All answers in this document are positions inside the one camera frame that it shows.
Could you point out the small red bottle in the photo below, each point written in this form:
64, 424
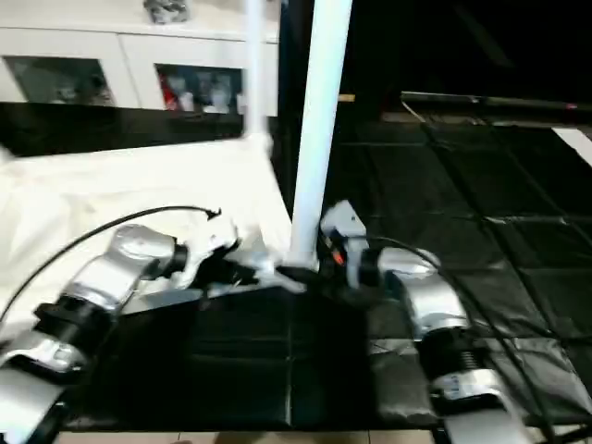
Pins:
169, 92

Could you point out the small grey metal object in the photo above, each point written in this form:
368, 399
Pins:
166, 9

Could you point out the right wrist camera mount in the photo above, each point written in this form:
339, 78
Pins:
344, 222

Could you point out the white glass-door cabinet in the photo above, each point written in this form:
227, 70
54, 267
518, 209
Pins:
120, 51

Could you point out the large black cabinet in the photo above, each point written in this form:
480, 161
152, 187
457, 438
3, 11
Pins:
462, 46

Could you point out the long black bar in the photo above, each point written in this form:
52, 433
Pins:
499, 104

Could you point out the white board strip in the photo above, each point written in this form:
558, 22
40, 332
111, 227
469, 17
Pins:
573, 143

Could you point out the small dark figurines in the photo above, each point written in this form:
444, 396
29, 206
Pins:
74, 92

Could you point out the black work mat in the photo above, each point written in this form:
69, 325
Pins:
370, 361

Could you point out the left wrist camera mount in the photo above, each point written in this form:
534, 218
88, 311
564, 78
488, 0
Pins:
213, 242

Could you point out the white plastic table top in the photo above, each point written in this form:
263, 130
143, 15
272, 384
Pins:
120, 203

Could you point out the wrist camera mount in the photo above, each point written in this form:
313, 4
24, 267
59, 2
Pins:
344, 222
213, 242

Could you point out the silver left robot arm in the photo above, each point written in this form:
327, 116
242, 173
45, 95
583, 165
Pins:
92, 305

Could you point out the small tan label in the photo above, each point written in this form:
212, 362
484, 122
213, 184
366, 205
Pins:
346, 97

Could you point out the small white jar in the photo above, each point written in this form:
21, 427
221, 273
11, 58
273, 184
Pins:
220, 94

